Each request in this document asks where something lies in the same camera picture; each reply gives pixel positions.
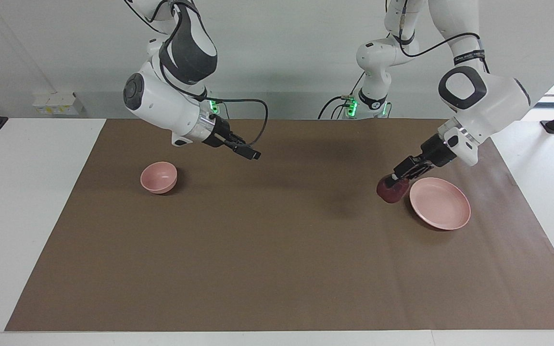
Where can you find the pink bowl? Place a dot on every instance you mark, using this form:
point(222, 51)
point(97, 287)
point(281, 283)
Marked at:
point(159, 177)

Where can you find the dark red apple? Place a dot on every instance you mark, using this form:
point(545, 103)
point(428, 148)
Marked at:
point(391, 192)

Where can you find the white box with yellow label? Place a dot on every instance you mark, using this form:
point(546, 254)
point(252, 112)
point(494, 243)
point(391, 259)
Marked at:
point(58, 105)

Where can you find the pink plate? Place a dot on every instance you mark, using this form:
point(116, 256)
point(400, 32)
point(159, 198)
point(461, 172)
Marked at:
point(440, 204)

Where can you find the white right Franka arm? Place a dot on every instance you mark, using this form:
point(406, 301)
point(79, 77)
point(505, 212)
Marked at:
point(161, 101)

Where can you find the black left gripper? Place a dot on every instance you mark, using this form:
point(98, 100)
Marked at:
point(438, 151)

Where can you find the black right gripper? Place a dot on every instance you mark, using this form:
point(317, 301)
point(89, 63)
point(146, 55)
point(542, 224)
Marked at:
point(219, 134)

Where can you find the brown table mat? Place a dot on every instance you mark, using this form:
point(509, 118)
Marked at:
point(277, 250)

